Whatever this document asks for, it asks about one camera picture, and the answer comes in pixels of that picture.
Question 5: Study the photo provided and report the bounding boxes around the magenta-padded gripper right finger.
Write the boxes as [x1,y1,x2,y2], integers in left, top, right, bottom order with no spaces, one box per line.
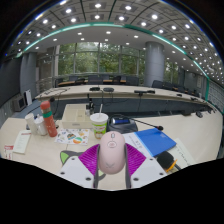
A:
[123,142,168,189]

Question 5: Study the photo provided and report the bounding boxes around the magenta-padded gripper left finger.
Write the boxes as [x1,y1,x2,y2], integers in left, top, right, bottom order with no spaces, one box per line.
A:
[58,143,101,189]

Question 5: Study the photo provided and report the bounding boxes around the pink computer mouse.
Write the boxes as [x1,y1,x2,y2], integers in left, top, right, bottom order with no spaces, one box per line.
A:
[97,130,127,175]

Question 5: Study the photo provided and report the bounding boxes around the cat-face mouse pad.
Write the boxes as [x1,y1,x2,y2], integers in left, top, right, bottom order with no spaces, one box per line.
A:
[59,149,106,178]

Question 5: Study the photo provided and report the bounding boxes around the black handheld microphone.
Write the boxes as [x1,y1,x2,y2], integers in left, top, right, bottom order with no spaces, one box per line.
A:
[156,150,183,174]

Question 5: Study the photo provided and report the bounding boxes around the blue and white book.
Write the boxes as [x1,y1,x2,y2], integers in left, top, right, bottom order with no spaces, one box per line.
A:
[123,127,178,158]

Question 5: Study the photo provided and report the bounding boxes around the pale paper booklet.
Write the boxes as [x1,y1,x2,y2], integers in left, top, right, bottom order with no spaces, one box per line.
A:
[173,137,198,166]

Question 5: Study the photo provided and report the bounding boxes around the green-printed cup with straw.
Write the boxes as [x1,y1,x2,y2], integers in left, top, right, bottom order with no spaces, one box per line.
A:
[89,103,110,140]

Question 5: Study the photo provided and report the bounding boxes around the black desk microphone unit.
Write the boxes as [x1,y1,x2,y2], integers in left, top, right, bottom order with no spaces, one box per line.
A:
[106,113,165,135]

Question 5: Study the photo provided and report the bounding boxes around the white cardboard box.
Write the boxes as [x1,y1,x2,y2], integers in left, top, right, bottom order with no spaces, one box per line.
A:
[61,103,94,130]

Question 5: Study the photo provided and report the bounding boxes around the red thermos bottle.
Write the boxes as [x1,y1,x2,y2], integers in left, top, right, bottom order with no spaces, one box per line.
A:
[40,100,59,138]

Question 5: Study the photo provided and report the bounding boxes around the white lidded mug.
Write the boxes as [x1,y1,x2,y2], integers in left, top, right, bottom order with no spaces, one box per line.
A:
[34,114,48,137]

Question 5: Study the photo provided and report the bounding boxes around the white printed booklet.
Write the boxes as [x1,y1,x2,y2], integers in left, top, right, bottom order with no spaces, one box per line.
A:
[12,129,33,155]

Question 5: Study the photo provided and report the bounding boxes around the long curved conference desk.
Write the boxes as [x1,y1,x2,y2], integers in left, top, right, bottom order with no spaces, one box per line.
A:
[34,84,214,116]

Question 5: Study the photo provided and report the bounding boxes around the white standing panel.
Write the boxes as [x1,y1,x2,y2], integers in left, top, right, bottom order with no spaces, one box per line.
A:
[25,89,33,106]

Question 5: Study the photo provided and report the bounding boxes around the grey box unit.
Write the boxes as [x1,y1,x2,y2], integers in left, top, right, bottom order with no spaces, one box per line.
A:
[12,95,27,112]

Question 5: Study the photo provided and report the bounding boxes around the dark conference chairs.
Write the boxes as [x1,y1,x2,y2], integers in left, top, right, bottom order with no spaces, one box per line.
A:
[54,74,204,98]

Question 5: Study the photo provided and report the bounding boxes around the ceiling lights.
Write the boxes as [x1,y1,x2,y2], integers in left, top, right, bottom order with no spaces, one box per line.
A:
[4,1,224,84]

